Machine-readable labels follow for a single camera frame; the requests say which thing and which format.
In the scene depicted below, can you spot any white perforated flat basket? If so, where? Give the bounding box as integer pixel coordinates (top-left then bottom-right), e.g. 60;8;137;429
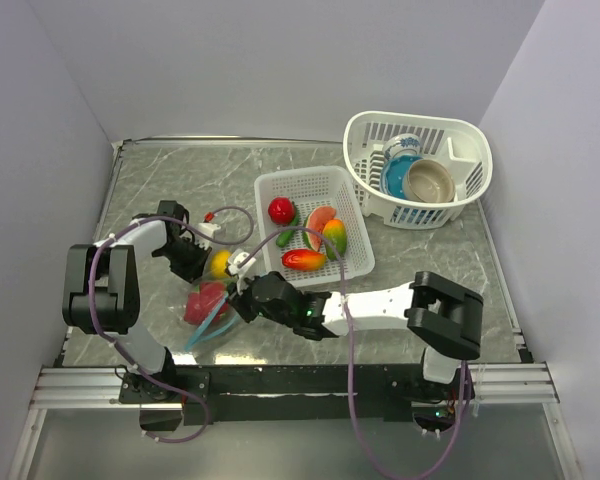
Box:
254;166;375;288

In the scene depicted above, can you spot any blue plate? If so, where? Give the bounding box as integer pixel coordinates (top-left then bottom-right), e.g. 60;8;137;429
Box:
379;155;422;200

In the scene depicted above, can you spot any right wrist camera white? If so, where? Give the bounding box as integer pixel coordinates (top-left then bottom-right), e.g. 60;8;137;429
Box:
225;249;257;293

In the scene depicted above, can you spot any beige bowl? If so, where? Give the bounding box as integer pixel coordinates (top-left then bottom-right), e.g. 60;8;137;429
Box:
403;159;456;204

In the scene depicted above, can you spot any orange green fake mango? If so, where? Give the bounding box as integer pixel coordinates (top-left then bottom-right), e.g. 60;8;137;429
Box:
322;218;348;260

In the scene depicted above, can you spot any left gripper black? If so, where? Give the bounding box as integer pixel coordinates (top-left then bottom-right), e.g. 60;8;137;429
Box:
156;238;211;287

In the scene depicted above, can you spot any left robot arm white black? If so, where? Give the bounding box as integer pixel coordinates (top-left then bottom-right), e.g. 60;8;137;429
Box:
62;200;221;402

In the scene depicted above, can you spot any green fake pepper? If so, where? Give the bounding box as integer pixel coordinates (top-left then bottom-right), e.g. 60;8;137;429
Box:
275;214;300;248

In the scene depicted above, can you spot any yellow fake fruit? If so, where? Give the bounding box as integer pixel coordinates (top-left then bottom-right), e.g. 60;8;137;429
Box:
209;250;231;279

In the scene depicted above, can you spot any red fake pepper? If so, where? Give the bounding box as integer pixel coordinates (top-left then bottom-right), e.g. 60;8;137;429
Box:
268;197;296;226

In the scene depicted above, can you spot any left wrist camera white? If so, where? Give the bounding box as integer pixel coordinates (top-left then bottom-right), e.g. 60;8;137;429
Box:
195;212;223;249

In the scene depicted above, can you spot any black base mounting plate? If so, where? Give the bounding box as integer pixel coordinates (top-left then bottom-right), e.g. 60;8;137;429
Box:
118;364;475;432

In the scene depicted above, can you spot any white dish rack basket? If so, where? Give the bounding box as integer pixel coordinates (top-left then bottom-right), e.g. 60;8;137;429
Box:
343;111;493;230

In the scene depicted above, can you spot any fake watermelon slice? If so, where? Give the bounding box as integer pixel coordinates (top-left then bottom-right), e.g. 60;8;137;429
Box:
302;206;336;252

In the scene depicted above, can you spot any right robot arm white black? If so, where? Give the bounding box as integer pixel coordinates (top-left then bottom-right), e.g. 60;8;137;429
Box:
227;271;484;399

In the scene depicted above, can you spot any clear zip top bag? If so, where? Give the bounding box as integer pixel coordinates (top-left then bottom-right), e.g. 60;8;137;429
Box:
183;249;241;351

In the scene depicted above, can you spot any orange red fake fruit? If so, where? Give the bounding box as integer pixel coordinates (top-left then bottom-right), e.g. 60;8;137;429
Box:
281;249;327;272

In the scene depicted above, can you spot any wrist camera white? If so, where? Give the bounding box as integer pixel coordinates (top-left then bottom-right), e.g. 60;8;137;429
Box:
225;249;257;293
195;212;223;249

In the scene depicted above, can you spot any blue white patterned cup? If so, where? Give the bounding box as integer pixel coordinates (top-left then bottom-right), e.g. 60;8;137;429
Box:
383;133;422;160

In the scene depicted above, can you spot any aluminium rail frame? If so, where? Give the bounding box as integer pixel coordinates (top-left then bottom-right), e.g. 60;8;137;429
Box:
8;363;583;479

